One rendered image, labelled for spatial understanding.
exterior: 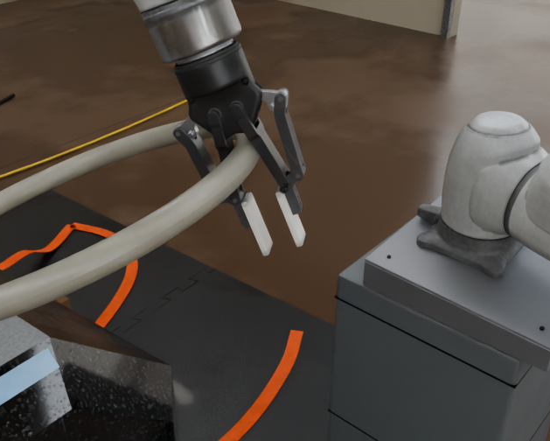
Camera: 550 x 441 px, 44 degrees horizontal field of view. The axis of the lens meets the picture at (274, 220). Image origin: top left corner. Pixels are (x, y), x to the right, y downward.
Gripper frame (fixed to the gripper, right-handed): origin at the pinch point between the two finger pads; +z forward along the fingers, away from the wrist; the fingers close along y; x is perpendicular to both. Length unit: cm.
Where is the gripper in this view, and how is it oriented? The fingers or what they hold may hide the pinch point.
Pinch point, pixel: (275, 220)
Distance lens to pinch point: 77.9
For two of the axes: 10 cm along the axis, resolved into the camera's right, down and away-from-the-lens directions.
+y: -9.2, 2.6, 2.9
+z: 3.6, 8.6, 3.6
